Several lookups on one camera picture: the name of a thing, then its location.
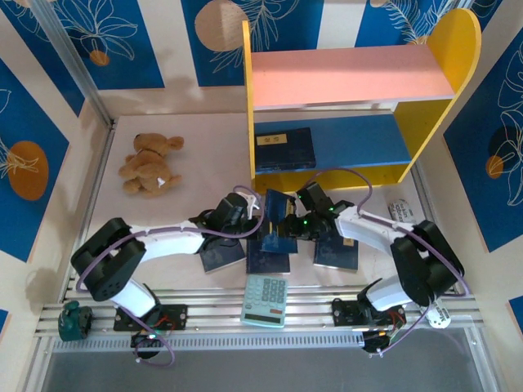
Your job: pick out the dark blue book yellow label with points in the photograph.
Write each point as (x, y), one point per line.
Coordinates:
(278, 204)
(220, 259)
(335, 255)
(267, 263)
(286, 168)
(290, 147)

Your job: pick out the brown plush dog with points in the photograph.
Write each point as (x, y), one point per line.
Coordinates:
(147, 167)

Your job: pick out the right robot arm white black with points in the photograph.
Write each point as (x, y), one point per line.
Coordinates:
(425, 261)

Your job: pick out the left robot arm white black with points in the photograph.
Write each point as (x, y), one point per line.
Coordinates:
(110, 261)

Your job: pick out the mint green calculator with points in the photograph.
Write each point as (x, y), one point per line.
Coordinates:
(263, 298)

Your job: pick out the white printed bottle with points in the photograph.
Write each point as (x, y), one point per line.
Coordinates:
(439, 320)
(402, 212)

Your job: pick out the yellow bookshelf pink blue shelves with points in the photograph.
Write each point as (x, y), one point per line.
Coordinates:
(347, 77)

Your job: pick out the black controller box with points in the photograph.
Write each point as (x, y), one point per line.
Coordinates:
(143, 341)
(374, 343)

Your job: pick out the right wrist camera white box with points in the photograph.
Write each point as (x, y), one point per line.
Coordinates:
(299, 208)

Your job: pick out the aluminium rail frame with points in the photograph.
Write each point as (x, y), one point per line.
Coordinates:
(220, 310)

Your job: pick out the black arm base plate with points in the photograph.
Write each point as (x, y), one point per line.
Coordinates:
(175, 316)
(345, 312)

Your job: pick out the aluminium corner post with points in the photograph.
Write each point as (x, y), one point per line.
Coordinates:
(73, 61)

